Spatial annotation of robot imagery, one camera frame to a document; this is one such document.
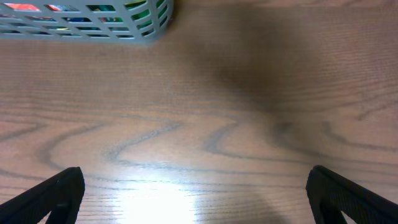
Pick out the green Nescafe coffee bag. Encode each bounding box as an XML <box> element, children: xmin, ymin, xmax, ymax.
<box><xmin>85</xmin><ymin>0</ymin><xmax>174</xmax><ymax>41</ymax></box>

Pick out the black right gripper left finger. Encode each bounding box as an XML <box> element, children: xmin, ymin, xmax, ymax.
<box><xmin>1</xmin><ymin>167</ymin><xmax>85</xmax><ymax>224</ymax></box>

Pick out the grey plastic basket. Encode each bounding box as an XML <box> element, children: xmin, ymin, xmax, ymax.
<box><xmin>1</xmin><ymin>0</ymin><xmax>174</xmax><ymax>44</ymax></box>

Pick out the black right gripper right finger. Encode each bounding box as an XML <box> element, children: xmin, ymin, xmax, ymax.
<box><xmin>305</xmin><ymin>166</ymin><xmax>397</xmax><ymax>224</ymax></box>

